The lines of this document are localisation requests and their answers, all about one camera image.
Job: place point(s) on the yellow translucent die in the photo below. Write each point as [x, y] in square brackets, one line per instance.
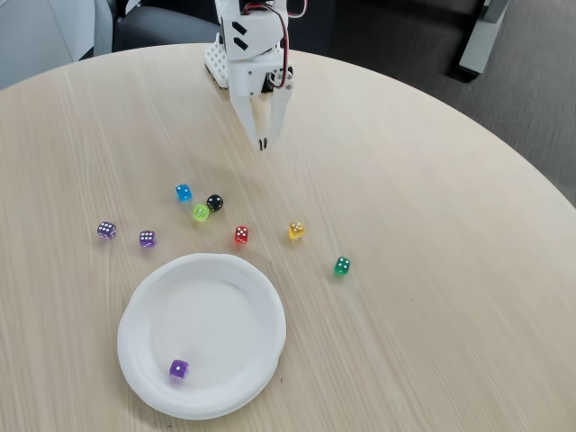
[296, 230]

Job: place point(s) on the red translucent die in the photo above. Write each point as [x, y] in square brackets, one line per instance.
[241, 235]

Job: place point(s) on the purple translucent die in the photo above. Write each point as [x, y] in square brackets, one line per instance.
[147, 239]
[106, 230]
[178, 369]

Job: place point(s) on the white paper plate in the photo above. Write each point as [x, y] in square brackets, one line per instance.
[202, 337]

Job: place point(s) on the black die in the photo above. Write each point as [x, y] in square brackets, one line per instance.
[215, 203]

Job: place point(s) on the dark grey chair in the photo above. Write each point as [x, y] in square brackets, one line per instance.
[157, 27]

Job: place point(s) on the blue translucent die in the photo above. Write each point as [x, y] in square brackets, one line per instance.
[183, 192]

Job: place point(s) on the lime green translucent die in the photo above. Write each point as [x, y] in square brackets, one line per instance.
[200, 213]

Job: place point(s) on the dark green translucent die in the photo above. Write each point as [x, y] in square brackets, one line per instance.
[342, 267]

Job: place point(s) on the grey desk leg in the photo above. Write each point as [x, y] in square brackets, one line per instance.
[479, 40]

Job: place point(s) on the white cabinet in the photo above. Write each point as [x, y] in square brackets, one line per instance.
[36, 36]

